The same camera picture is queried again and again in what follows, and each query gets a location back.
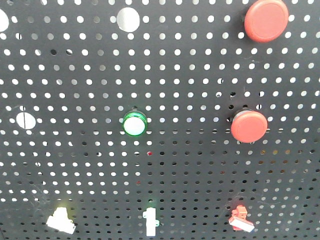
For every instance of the red rotary switch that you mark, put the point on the red rotary switch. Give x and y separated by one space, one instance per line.
238 219

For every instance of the white lit rotary switch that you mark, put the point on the white lit rotary switch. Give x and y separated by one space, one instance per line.
151 223

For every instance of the upper red mushroom button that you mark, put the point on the upper red mushroom button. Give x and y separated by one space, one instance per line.
266 20

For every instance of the green illuminated push button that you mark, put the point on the green illuminated push button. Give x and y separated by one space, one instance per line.
135 123

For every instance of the black perforated pegboard panel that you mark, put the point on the black perforated pegboard panel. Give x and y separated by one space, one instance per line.
71 69

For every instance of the yellow lit rotary switch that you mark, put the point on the yellow lit rotary switch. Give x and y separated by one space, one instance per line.
60 221

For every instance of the lower red mushroom button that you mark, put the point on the lower red mushroom button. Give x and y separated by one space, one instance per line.
248 126

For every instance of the red mushroom button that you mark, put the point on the red mushroom button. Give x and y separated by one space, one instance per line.
266 20
248 126

